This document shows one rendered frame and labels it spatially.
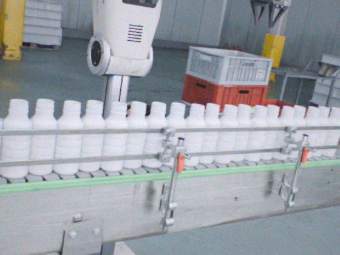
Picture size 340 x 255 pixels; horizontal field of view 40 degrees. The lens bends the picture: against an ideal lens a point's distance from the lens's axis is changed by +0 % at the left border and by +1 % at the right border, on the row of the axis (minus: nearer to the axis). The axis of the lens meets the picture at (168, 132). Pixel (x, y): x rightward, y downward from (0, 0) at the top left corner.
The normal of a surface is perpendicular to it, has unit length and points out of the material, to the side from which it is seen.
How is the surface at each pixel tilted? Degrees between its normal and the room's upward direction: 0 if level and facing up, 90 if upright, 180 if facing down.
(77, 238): 90
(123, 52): 90
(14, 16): 90
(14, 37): 90
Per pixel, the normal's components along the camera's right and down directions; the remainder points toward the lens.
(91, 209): 0.54, 0.31
